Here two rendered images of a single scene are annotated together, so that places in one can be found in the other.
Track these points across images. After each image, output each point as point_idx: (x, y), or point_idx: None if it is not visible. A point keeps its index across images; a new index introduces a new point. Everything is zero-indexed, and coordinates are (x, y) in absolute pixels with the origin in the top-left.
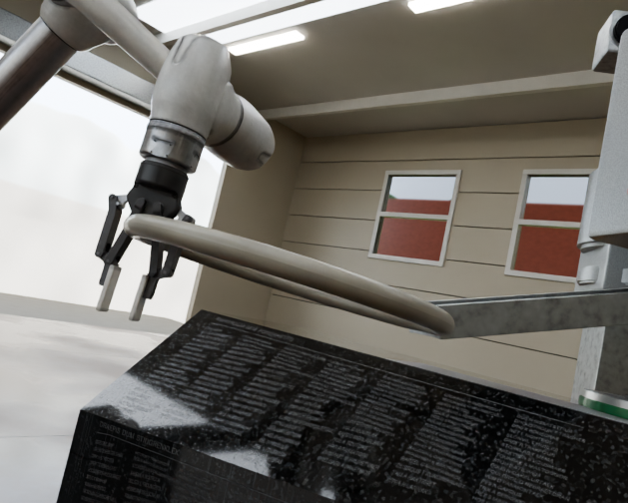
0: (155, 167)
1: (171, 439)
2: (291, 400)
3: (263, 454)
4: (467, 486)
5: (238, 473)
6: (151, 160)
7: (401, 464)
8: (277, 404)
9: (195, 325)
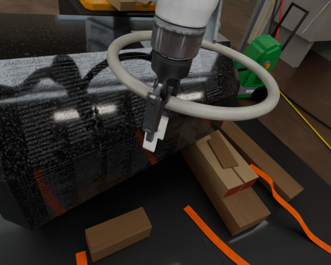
0: (190, 64)
1: (96, 145)
2: (128, 91)
3: (142, 120)
4: (203, 85)
5: (139, 132)
6: (184, 60)
7: (184, 90)
8: (124, 97)
9: None
